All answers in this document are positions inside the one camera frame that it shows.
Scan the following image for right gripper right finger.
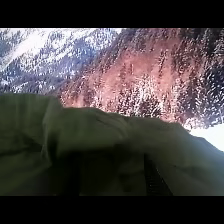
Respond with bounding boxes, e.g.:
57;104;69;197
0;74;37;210
143;153;173;197

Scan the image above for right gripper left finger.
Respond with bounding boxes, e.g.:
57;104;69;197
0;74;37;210
54;152;83;197

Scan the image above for dark green shirt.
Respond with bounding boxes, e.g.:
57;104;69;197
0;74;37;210
0;92;224;197

